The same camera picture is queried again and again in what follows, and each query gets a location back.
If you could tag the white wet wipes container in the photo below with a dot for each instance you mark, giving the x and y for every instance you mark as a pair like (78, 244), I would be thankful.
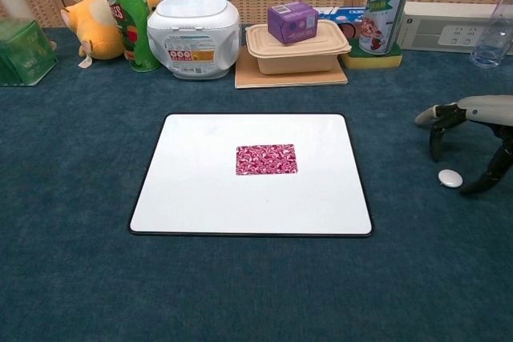
(192, 37)

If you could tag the green transparent tea box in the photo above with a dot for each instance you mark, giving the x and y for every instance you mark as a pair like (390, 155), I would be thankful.
(24, 53)

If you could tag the white rectangular board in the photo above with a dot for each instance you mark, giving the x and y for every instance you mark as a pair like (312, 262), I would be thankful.
(248, 206)

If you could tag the clear plastic bottle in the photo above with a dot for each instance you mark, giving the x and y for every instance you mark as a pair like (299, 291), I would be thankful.
(493, 37)

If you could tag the thin tan cutting board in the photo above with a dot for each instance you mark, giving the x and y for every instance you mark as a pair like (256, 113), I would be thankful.
(248, 75)

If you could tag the white rectangular box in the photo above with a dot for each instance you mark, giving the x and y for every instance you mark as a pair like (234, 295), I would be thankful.
(441, 25)

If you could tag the beige lunch box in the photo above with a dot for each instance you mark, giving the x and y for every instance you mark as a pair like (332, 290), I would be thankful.
(296, 59)

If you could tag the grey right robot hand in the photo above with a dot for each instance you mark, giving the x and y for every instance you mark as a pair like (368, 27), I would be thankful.
(481, 111)

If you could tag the cardboard tube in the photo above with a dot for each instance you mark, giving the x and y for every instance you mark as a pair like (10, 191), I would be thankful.
(14, 5)

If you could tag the purple carton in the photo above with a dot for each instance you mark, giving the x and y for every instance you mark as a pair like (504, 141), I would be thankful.
(292, 23)

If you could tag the white round disc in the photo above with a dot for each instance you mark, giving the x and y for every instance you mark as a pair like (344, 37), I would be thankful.
(450, 178)

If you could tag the yellow green sponge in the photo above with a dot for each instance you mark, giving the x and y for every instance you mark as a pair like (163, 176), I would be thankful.
(372, 61)

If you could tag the blue toothpaste box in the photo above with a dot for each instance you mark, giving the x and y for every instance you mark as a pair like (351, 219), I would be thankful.
(340, 13)

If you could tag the teal table cloth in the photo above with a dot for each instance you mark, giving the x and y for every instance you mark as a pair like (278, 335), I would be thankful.
(80, 198)

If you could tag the yellow plush toy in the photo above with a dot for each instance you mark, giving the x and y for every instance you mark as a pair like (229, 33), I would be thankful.
(96, 25)

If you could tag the green chips can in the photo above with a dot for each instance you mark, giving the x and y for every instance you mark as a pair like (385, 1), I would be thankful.
(128, 17)

